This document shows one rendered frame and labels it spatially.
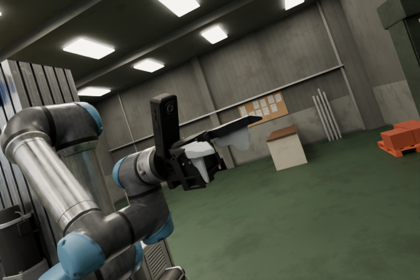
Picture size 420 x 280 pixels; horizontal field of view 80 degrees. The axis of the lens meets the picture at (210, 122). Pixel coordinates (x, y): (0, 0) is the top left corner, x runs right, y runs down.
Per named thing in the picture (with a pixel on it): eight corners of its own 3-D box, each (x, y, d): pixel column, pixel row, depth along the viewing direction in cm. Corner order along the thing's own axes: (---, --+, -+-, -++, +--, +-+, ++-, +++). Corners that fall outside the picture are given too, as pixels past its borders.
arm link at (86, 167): (85, 297, 70) (29, 113, 72) (131, 265, 82) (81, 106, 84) (105, 305, 62) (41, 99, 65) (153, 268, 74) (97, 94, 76)
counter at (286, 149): (302, 147, 922) (294, 124, 926) (307, 163, 672) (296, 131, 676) (280, 154, 948) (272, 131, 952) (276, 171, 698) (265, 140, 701)
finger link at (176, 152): (209, 150, 37) (196, 147, 45) (204, 139, 36) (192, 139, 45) (179, 165, 35) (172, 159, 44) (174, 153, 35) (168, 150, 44)
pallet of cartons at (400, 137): (449, 144, 454) (440, 122, 455) (397, 157, 479) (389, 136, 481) (417, 137, 566) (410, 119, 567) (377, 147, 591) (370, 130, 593)
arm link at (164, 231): (122, 255, 52) (105, 204, 53) (162, 228, 61) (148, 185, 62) (142, 257, 47) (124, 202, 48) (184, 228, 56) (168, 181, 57)
